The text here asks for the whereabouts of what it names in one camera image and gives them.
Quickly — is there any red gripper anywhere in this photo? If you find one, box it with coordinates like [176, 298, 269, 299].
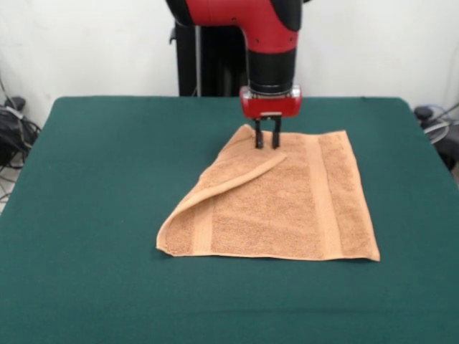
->
[239, 85, 303, 150]

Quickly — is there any orange terry towel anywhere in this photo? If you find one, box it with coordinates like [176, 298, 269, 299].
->
[155, 124, 381, 262]

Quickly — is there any dark green table cloth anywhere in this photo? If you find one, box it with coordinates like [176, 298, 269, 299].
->
[0, 95, 459, 344]

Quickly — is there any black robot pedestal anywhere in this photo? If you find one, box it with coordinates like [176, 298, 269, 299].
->
[169, 21, 252, 97]

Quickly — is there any black cable tangle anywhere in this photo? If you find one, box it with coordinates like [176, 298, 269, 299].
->
[0, 71, 42, 212]

